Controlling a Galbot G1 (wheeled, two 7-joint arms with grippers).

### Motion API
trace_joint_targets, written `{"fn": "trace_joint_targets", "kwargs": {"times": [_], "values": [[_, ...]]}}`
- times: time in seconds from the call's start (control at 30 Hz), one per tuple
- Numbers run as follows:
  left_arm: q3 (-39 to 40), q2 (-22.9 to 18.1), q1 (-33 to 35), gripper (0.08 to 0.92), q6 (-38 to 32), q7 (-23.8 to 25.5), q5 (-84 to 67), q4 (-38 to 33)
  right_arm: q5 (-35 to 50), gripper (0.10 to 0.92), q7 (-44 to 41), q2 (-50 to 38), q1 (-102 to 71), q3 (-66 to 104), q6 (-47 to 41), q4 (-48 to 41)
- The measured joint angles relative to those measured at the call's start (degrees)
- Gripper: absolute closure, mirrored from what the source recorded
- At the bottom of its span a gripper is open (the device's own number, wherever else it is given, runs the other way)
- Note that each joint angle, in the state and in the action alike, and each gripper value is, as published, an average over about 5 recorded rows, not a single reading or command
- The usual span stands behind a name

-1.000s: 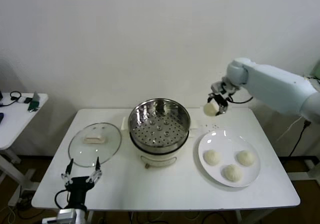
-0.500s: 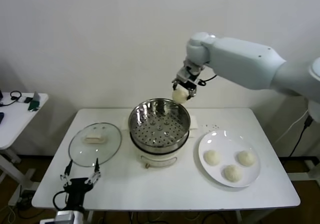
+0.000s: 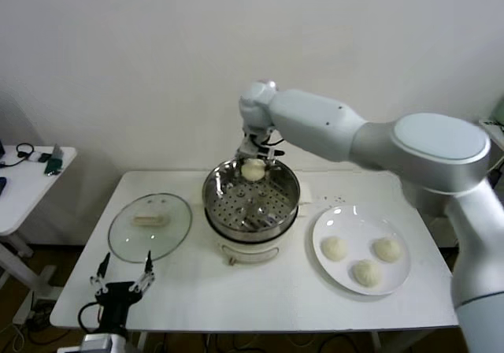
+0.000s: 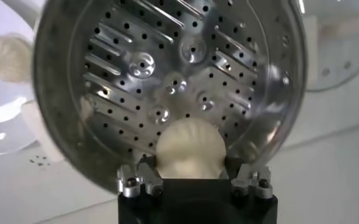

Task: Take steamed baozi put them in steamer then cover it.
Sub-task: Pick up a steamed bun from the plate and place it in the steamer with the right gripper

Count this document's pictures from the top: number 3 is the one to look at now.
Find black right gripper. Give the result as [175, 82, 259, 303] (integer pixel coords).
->
[234, 130, 285, 173]

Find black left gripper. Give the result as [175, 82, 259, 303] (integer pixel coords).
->
[89, 249, 157, 335]

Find white steamed baozi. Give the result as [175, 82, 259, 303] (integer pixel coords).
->
[351, 258, 383, 289]
[372, 237, 403, 262]
[240, 159, 265, 183]
[321, 236, 350, 262]

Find glass lid with cream handle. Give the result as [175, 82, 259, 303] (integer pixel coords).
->
[107, 193, 193, 265]

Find stainless steel steamer basket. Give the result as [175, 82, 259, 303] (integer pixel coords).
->
[191, 154, 313, 242]

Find cream electric cooker base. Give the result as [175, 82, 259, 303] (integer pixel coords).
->
[204, 206, 299, 268]

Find white floor power strip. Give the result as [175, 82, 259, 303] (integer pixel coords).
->
[23, 300, 56, 325]

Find white round plate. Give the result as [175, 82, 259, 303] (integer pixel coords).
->
[312, 205, 412, 297]

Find white side desk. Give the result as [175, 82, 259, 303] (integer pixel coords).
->
[0, 146, 78, 326]

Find white shelf board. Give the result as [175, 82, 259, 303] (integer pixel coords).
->
[478, 118, 504, 153]

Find mint green appliance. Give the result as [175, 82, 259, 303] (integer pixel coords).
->
[492, 95, 504, 126]

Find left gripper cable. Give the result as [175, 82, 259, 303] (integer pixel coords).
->
[77, 303, 104, 335]

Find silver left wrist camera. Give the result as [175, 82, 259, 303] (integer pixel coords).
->
[81, 333, 113, 353]

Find black headphones with cable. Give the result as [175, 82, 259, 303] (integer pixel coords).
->
[0, 143, 35, 169]

